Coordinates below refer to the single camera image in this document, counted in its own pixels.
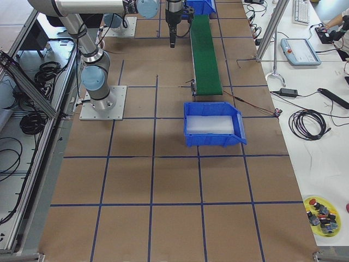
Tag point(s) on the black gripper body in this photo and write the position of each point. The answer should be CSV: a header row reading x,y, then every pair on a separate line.
x,y
172,16

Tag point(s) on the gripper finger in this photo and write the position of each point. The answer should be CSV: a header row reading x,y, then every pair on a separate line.
x,y
173,34
190,14

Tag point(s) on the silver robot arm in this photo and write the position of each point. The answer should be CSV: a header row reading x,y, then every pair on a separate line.
x,y
94,76

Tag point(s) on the yellow plate of buttons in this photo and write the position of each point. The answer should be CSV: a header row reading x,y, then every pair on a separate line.
x,y
323,217

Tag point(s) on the left blue plastic bin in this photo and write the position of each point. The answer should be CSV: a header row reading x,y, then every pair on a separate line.
x,y
202,7

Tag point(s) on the blue plastic bin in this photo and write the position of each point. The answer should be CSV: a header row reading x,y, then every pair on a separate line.
x,y
202,7
214,109

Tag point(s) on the green conveyor belt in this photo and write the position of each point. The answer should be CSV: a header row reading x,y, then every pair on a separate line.
x,y
206,80

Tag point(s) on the white foam pad right bin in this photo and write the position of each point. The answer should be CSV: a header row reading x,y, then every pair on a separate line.
x,y
209,125

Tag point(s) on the white keyboard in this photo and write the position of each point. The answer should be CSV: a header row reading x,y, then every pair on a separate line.
x,y
301,12

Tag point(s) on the teach pendant tablet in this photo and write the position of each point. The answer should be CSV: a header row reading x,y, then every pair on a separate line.
x,y
299,52

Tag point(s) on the black power adapter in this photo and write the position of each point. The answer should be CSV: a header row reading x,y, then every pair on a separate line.
x,y
287,92

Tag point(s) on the right blue plastic bin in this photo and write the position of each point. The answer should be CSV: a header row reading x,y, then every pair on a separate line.
x,y
214,109

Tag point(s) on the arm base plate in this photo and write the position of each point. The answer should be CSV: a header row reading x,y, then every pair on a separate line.
x,y
110,108
121,31

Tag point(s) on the aluminium frame post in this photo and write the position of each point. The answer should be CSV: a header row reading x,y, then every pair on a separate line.
x,y
271,28

